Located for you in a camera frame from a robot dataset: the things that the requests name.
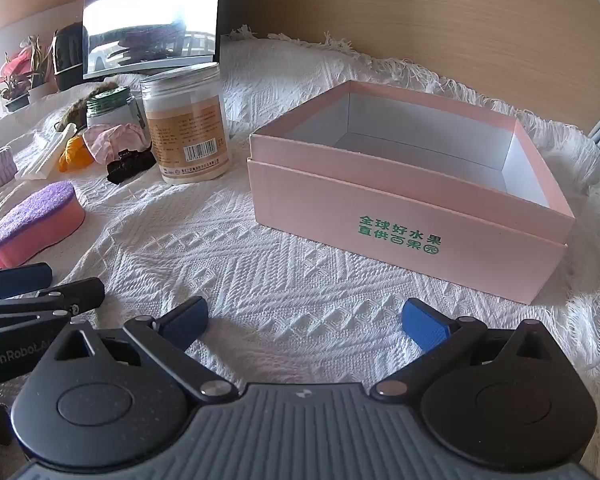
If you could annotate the black computer monitor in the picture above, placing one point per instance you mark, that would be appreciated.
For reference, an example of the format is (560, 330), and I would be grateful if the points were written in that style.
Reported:
(150, 15)

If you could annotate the black cylindrical device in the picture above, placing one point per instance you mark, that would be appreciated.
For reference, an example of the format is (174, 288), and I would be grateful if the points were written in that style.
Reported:
(69, 55)

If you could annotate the pink cloth scrunchie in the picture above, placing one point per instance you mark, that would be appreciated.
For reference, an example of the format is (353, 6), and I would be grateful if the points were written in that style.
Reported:
(112, 140)

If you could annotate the small jar green lid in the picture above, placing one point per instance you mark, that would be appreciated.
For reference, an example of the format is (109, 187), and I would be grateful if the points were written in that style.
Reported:
(111, 110)

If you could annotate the black hair claw clip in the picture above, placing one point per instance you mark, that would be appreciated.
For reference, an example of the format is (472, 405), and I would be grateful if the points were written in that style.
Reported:
(130, 165)

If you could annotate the white textured table cloth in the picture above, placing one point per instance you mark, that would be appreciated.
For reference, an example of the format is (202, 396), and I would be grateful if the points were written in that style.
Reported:
(230, 240)

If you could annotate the pink cardboard box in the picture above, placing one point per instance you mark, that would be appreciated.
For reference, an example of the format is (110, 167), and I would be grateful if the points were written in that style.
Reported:
(380, 210)

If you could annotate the red-leaf potted plant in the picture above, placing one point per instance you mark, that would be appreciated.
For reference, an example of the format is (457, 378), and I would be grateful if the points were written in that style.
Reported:
(12, 72)

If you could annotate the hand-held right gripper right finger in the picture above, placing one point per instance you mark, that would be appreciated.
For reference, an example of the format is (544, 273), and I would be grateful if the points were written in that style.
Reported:
(425, 325)

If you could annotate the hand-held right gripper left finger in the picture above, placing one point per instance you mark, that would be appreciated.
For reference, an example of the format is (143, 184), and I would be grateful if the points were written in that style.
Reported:
(187, 317)

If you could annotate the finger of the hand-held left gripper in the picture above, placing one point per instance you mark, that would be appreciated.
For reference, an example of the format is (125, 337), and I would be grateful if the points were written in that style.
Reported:
(22, 280)
(80, 295)

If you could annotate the green potted plant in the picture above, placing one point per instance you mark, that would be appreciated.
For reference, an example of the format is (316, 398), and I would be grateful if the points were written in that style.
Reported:
(40, 75)

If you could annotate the purple and pink sponge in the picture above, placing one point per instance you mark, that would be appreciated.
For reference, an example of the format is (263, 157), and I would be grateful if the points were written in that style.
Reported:
(30, 220)

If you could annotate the pink knitted band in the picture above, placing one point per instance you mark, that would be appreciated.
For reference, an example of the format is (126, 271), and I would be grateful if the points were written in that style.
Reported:
(0, 167)

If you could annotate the orange scrunchie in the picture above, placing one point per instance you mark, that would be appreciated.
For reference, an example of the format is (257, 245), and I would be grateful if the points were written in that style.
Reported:
(75, 155)

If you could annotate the large clear jar beige label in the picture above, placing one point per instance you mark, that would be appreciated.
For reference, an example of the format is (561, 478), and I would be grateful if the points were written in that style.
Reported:
(190, 130)

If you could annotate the white plastic comb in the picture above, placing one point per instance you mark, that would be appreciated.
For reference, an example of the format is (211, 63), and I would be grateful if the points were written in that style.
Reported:
(42, 157)

